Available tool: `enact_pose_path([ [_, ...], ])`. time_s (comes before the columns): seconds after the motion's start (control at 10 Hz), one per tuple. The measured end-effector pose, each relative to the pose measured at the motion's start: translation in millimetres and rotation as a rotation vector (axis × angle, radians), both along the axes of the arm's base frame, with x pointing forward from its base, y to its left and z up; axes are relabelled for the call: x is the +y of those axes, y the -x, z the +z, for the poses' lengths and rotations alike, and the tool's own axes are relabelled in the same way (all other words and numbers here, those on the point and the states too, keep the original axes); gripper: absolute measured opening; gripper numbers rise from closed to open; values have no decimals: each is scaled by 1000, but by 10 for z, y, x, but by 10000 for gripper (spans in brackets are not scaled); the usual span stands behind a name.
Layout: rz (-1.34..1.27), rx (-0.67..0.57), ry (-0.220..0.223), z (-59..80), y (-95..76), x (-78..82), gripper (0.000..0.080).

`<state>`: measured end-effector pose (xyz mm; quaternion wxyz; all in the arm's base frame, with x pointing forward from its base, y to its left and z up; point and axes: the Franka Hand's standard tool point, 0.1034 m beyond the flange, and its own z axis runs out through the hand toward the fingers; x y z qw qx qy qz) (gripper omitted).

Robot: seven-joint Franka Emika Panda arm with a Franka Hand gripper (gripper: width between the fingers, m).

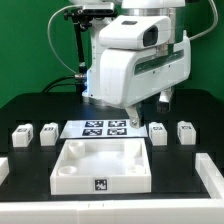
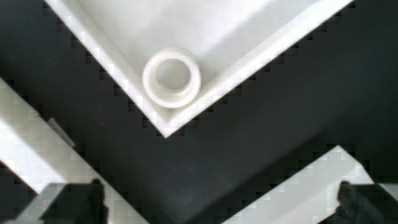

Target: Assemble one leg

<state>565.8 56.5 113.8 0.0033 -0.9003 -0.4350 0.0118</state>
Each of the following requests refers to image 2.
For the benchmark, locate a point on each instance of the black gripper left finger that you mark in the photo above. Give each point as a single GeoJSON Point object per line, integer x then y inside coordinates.
{"type": "Point", "coordinates": [69, 204]}

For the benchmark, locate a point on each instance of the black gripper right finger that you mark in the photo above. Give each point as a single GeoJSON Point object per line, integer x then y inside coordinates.
{"type": "Point", "coordinates": [367, 204]}

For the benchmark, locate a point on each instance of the white square tabletop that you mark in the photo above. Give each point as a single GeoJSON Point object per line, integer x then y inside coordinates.
{"type": "Point", "coordinates": [182, 47]}

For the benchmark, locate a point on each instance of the white L-shaped obstacle fence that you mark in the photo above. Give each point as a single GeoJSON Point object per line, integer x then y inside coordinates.
{"type": "Point", "coordinates": [214, 179]}

